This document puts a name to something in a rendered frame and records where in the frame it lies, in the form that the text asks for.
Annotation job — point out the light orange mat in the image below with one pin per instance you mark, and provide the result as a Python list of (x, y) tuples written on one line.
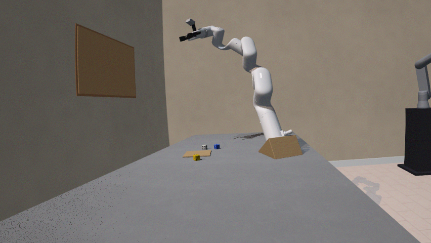
[(201, 153)]

